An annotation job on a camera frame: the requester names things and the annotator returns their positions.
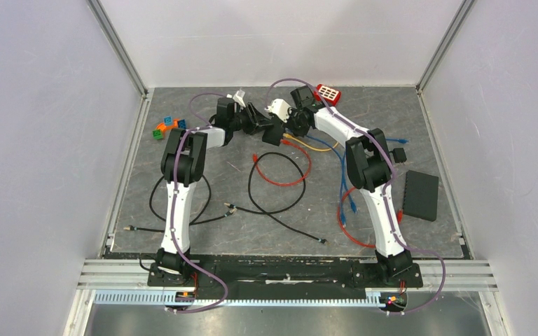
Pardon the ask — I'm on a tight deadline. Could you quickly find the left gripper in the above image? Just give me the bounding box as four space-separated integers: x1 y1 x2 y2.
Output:
230 103 275 137

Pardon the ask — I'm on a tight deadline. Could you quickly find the black network switch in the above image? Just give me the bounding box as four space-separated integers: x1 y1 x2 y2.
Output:
261 115 285 146

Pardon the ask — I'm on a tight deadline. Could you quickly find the yellow ethernet cable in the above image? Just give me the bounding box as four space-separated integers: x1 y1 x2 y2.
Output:
282 133 340 153

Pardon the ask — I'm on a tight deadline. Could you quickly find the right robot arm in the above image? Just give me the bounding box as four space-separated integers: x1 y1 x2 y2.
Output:
286 86 413 286

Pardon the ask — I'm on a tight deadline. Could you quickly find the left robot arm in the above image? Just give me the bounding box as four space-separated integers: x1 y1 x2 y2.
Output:
151 95 277 286

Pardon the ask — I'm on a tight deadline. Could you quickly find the red keypad box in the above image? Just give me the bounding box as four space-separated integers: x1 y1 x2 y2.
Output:
313 84 341 106

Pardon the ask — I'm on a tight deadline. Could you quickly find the black flat plate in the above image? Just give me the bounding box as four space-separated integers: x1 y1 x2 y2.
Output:
403 170 439 222

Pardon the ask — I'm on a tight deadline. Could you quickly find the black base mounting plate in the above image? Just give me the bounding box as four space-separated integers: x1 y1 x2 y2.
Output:
147 255 424 300

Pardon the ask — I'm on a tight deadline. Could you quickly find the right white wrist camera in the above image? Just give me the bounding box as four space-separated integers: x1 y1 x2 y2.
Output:
265 99 292 123

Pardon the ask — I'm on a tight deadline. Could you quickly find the colourful toy block chain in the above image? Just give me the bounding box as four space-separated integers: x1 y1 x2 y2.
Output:
153 115 190 141

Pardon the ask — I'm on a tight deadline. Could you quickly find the long black cable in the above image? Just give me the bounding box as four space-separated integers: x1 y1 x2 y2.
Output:
222 152 329 245

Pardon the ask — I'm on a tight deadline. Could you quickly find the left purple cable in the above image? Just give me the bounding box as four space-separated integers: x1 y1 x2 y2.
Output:
165 92 231 315

